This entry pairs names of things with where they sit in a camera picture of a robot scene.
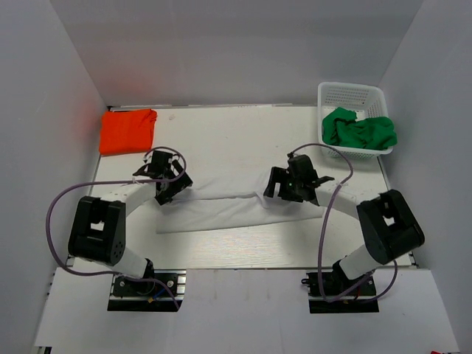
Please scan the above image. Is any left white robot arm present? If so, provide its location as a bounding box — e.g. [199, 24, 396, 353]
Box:
[68, 147, 192, 294]

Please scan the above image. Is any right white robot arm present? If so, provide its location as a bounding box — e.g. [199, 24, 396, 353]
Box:
[263, 155, 425, 294]

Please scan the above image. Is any green t shirt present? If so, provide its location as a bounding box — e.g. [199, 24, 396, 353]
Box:
[322, 107, 398, 150]

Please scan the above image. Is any white t shirt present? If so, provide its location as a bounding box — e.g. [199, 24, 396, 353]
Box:
[153, 171, 324, 234]

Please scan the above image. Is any folded orange t shirt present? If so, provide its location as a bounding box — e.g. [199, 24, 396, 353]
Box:
[99, 108, 158, 156]

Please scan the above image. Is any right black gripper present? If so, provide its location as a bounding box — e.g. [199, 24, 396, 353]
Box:
[265, 167, 304, 203]

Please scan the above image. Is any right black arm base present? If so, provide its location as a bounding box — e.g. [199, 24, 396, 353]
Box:
[299, 271, 381, 315]

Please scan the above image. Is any white plastic basket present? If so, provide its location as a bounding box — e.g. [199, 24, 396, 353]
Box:
[316, 80, 395, 160]

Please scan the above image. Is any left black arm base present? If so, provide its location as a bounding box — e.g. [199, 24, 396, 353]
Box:
[107, 270, 187, 313]

